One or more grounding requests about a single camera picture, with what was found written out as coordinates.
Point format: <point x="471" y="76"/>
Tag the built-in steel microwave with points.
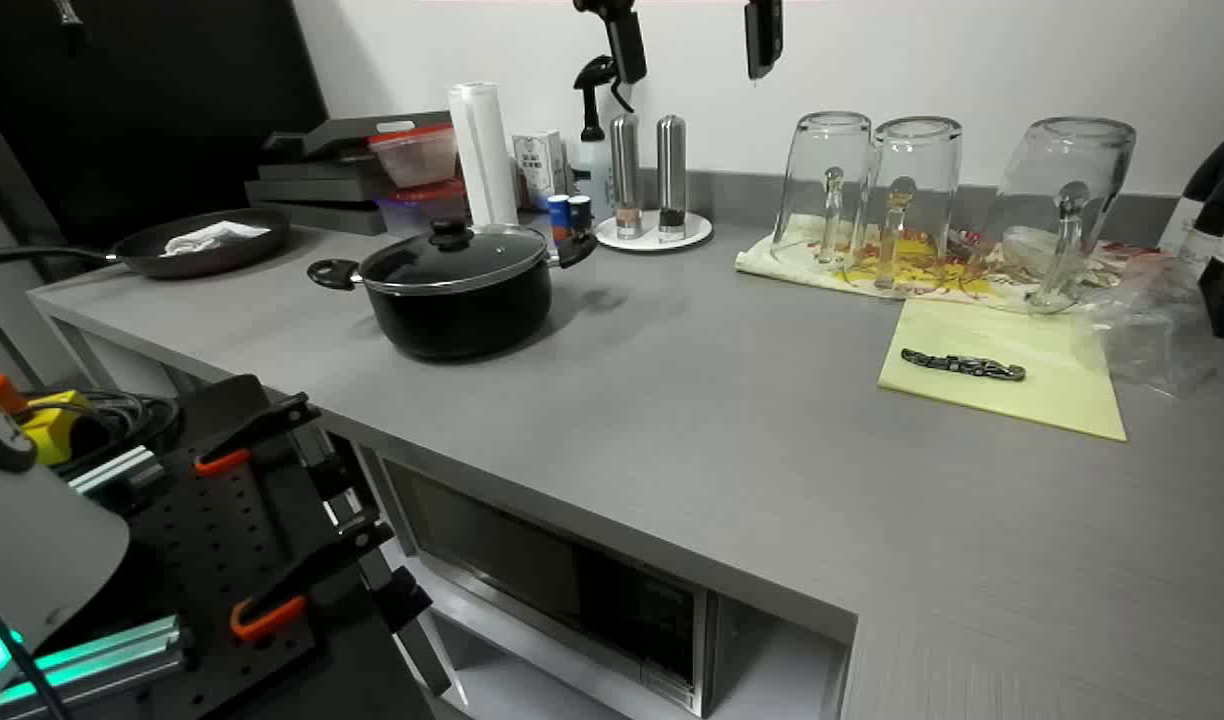
<point x="558" y="586"/>

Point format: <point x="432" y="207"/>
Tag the large black panel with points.
<point x="147" y="94"/>

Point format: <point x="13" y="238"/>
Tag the steel grinder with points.
<point x="624" y="175"/>
<point x="670" y="170"/>

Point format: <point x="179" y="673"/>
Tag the black cooking pot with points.
<point x="458" y="322"/>

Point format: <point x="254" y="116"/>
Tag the glass lid with black knob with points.
<point x="485" y="259"/>

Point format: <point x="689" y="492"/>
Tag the black frying pan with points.
<point x="155" y="253"/>

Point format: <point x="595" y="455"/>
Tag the large upturned clear glass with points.
<point x="1056" y="215"/>

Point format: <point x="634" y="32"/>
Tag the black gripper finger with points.
<point x="761" y="32"/>
<point x="624" y="43"/>

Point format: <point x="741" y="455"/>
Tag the black perforated mounting board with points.
<point x="207" y="546"/>

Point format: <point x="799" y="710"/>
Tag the round white plate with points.
<point x="687" y="238"/>

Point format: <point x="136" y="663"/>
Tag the clear plastic bag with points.
<point x="1156" y="333"/>

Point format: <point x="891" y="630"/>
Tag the clear container with red lid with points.
<point x="419" y="159"/>

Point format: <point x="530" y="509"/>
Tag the white rounded robot part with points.
<point x="39" y="546"/>

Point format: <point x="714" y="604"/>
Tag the small white box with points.
<point x="543" y="161"/>

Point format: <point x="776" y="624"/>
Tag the spray bottle with black trigger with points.
<point x="595" y="145"/>

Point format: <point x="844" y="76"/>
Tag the yellow plastic part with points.
<point x="54" y="426"/>

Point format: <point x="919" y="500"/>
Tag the floral patterned cloth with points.
<point x="784" y="262"/>

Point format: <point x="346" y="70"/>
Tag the aluminium extrusion bar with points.
<point x="113" y="469"/>
<point x="93" y="663"/>

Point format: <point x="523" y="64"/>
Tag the black clamp with orange tip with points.
<point x="259" y="433"/>
<point x="304" y="573"/>

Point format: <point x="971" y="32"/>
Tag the blue and silver drink can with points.
<point x="571" y="225"/>

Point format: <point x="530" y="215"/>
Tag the upturned clear drinking glass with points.
<point x="820" y="187"/>
<point x="913" y="203"/>

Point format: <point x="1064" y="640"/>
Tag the small black elongated item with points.
<point x="964" y="366"/>

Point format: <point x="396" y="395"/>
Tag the white paper towel roll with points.
<point x="485" y="155"/>

